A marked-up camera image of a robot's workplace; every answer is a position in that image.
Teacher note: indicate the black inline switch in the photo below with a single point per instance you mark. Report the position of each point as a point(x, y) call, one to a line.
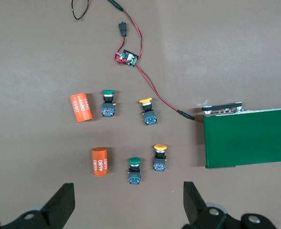
point(122, 28)

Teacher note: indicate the green mushroom push button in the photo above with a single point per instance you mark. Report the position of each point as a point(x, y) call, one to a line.
point(134, 176)
point(108, 107)

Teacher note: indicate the yellow mushroom push button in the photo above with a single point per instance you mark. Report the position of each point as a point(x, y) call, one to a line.
point(159, 159)
point(149, 117)

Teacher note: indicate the green conveyor belt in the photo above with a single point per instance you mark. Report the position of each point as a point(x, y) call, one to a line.
point(250, 138)

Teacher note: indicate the orange 4680 cylinder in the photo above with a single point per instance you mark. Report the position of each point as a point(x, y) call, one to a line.
point(81, 108)
point(100, 162)

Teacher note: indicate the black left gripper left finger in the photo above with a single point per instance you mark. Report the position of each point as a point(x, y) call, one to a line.
point(56, 210)

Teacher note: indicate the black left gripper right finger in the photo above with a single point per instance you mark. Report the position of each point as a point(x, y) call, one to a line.
point(197, 214)

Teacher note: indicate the small black controller circuit board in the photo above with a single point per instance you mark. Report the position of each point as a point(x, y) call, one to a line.
point(129, 58)

